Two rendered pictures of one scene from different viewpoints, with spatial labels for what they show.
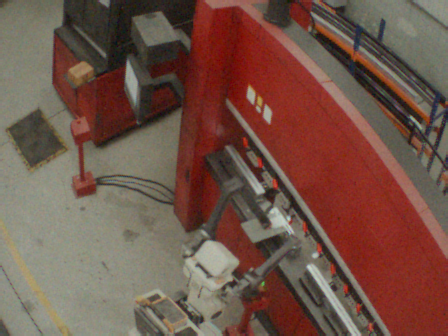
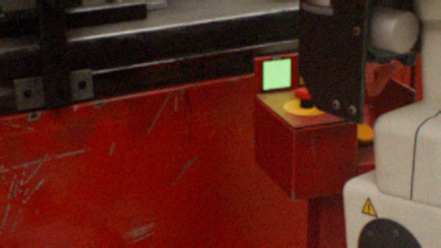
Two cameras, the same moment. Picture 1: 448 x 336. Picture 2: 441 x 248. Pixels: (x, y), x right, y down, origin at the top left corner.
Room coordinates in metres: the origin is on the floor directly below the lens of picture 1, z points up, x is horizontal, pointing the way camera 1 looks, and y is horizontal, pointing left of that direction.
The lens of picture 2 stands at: (2.50, 0.93, 1.22)
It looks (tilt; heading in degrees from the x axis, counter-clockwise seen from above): 21 degrees down; 276
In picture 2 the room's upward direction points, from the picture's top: 1 degrees counter-clockwise
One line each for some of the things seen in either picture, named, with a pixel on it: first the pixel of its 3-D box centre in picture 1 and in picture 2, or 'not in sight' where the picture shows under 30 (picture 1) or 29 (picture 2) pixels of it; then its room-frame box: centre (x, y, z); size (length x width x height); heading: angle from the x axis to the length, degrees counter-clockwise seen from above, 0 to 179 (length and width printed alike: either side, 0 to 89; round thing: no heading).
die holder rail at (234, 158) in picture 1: (243, 173); not in sight; (3.43, -0.14, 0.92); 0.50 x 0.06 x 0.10; 33
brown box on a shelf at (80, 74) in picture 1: (79, 72); not in sight; (4.28, 1.45, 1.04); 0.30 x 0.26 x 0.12; 45
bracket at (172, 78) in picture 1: (169, 92); not in sight; (3.91, 0.50, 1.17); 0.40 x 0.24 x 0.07; 33
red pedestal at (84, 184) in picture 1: (80, 157); not in sight; (3.82, 1.28, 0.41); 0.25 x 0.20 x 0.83; 123
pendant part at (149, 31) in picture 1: (149, 68); not in sight; (3.75, 0.66, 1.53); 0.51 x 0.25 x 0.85; 29
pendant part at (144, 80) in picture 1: (139, 85); not in sight; (3.67, 0.71, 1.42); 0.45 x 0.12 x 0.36; 29
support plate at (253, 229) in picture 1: (264, 227); not in sight; (2.89, -0.32, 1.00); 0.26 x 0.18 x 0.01; 123
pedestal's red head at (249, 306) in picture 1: (254, 294); (331, 119); (2.46, -0.34, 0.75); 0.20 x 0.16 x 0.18; 25
